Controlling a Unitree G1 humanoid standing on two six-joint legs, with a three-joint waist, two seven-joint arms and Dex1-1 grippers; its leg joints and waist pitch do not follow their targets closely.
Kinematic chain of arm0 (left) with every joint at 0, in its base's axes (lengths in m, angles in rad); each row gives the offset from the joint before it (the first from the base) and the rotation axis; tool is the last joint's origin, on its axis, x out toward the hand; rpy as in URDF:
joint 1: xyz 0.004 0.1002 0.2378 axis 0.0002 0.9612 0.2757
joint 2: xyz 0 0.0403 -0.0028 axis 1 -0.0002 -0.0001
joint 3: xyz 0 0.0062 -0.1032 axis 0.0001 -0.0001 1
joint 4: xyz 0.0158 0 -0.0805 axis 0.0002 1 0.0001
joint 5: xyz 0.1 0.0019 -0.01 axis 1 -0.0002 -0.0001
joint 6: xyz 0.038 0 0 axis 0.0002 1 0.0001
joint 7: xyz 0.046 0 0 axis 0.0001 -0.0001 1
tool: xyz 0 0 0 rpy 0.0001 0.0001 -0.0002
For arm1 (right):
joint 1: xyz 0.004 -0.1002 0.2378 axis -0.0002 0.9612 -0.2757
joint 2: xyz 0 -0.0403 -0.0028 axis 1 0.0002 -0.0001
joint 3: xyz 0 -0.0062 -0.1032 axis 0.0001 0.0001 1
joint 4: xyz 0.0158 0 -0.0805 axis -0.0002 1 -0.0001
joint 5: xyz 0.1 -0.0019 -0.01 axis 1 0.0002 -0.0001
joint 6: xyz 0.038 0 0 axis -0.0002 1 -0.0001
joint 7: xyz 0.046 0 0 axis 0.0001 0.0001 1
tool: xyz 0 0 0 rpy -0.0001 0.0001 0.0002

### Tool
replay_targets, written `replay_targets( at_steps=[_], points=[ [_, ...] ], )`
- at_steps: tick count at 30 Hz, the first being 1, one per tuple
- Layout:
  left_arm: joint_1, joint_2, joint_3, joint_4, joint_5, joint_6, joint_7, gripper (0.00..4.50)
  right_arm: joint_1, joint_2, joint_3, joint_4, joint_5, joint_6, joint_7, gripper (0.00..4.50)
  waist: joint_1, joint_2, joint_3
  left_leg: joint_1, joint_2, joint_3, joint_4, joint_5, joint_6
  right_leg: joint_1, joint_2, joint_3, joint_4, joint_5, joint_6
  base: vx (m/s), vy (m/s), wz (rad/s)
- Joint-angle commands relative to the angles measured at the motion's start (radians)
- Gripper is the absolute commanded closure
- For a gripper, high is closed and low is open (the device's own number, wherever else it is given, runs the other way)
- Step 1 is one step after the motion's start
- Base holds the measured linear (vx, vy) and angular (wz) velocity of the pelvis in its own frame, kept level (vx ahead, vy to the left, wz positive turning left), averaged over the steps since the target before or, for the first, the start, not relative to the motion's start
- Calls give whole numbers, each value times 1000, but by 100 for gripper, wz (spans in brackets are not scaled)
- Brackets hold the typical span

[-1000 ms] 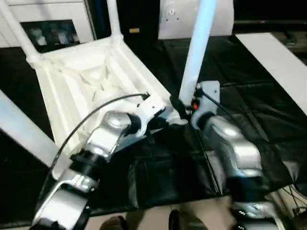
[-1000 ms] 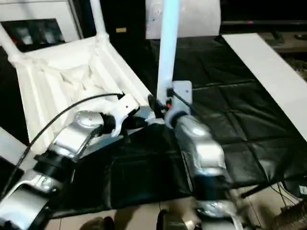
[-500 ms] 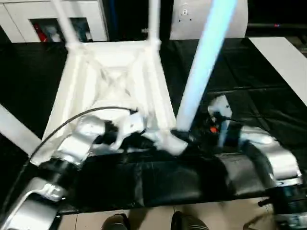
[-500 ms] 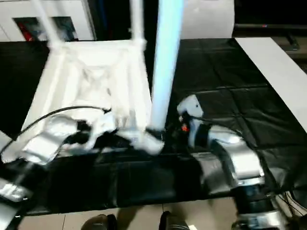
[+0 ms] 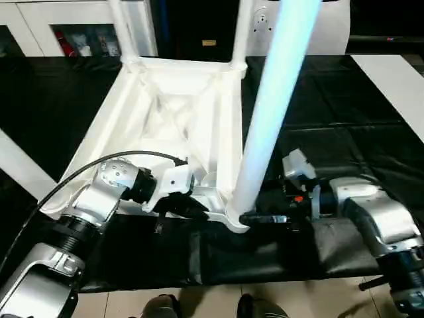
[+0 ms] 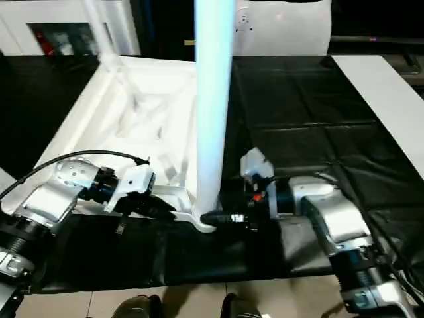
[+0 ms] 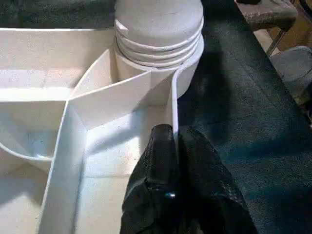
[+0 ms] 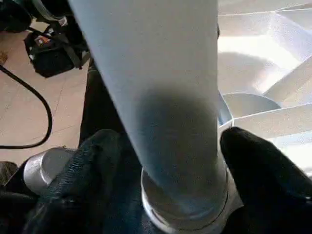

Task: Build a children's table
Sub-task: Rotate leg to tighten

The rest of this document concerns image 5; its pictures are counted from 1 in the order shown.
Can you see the white plastic table top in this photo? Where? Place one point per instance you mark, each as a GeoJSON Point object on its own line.
{"type": "Point", "coordinates": [116, 99]}

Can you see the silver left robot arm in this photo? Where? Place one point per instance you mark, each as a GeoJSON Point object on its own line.
{"type": "Point", "coordinates": [99, 192]}

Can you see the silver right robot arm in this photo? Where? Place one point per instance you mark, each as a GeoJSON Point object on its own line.
{"type": "Point", "coordinates": [374, 212]}

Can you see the dark left robot foot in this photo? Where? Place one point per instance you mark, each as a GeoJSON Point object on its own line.
{"type": "Point", "coordinates": [162, 306]}

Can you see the dark robot foot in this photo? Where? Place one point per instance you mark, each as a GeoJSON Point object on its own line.
{"type": "Point", "coordinates": [261, 306]}
{"type": "Point", "coordinates": [162, 306]}

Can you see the dark right robot foot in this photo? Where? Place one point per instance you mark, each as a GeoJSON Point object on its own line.
{"type": "Point", "coordinates": [261, 306]}

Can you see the black rod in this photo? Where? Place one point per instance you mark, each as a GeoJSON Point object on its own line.
{"type": "Point", "coordinates": [371, 284]}

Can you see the flat white board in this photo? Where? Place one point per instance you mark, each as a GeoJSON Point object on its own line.
{"type": "Point", "coordinates": [391, 79]}

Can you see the white panel with screw holes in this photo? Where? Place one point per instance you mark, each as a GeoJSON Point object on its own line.
{"type": "Point", "coordinates": [328, 30]}

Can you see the black bar with red light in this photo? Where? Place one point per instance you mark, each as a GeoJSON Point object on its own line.
{"type": "Point", "coordinates": [387, 39]}

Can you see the white glass-door cabinet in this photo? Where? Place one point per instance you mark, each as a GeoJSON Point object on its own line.
{"type": "Point", "coordinates": [33, 16]}

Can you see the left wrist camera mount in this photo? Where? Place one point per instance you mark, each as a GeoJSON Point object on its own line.
{"type": "Point", "coordinates": [175, 182]}

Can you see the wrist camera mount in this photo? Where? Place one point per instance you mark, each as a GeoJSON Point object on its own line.
{"type": "Point", "coordinates": [296, 165]}
{"type": "Point", "coordinates": [175, 182]}

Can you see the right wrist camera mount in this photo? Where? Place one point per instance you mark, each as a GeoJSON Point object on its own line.
{"type": "Point", "coordinates": [296, 165]}

